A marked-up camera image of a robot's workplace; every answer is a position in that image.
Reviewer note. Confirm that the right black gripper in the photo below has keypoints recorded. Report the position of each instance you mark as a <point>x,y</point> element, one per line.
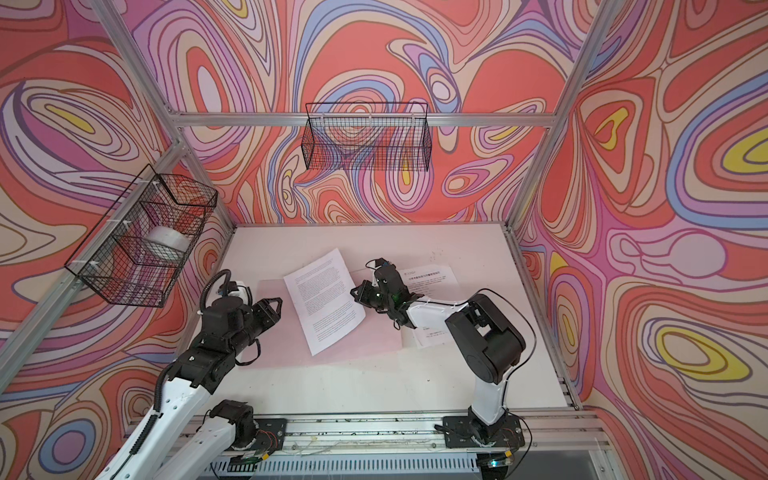
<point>362,298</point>

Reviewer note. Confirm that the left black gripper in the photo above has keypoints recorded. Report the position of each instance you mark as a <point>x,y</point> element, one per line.
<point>268,316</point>

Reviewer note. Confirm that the pink folder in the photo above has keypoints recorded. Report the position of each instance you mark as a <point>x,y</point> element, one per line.
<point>285,345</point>

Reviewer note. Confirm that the printed paper sheet top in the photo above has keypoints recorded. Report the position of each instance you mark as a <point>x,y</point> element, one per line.
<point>321,296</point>

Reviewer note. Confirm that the printed paper sheet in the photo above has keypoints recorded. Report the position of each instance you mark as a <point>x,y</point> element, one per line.
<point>437,282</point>
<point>321,296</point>

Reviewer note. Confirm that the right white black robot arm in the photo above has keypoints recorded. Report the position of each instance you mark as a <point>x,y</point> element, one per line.
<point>487,340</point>

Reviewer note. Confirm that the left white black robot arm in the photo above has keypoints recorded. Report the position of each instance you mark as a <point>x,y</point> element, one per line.
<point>182,388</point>

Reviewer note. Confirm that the printed paper sheet bottom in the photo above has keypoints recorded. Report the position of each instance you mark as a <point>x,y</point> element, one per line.
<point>437,282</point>

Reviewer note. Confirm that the white tape roll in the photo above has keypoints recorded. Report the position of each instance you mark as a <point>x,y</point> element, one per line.
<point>167,244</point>

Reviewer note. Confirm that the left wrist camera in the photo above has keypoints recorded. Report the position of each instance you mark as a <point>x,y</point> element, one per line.
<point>236,289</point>

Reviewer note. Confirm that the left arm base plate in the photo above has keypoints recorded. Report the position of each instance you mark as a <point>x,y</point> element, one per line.
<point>265,435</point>

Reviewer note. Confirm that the black wire basket left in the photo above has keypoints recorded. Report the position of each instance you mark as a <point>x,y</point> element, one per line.
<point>157,220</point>

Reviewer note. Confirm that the black wire basket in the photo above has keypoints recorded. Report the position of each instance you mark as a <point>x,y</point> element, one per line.
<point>157,220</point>
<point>367,136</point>

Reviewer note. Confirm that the black wire basket back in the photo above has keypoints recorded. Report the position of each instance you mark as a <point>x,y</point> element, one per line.
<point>367,136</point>

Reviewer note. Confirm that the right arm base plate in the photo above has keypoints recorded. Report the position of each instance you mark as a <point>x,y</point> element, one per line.
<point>467,431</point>

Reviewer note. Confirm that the aluminium mounting rail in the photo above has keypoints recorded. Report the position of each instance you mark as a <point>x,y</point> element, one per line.
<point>413,432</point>

